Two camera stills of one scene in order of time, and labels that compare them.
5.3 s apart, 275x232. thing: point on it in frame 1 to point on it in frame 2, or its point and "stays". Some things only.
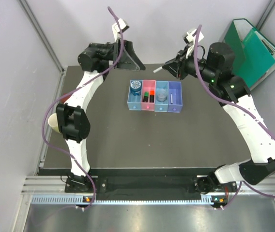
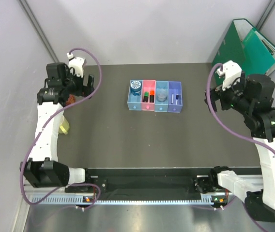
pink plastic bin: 148,94 stays
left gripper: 129,64 to 84,91
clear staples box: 161,94 stays
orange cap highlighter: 152,95 stays
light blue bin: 161,96 stays
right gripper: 178,68 to 215,94
